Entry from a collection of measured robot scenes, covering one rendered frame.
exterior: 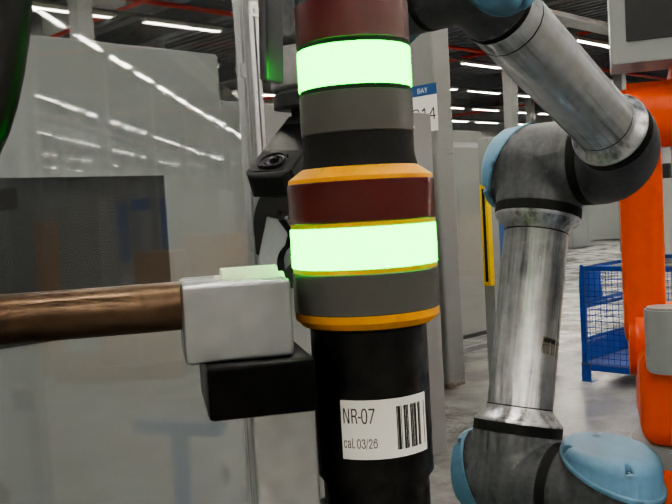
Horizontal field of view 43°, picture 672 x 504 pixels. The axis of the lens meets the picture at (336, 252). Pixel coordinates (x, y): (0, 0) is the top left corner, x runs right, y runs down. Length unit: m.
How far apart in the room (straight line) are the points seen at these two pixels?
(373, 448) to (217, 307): 0.06
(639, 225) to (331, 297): 4.13
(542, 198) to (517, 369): 0.22
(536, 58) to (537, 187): 0.28
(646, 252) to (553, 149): 3.25
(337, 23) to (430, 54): 6.95
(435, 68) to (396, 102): 6.94
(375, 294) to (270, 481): 0.06
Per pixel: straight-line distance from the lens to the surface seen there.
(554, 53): 0.91
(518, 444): 1.11
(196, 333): 0.23
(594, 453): 1.06
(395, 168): 0.24
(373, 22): 0.24
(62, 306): 0.24
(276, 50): 0.27
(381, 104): 0.24
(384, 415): 0.24
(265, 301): 0.23
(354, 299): 0.23
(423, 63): 7.22
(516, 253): 1.14
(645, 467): 1.05
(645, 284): 4.40
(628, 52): 4.20
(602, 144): 1.04
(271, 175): 0.74
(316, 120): 0.24
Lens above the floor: 1.57
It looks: 3 degrees down
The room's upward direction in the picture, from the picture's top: 3 degrees counter-clockwise
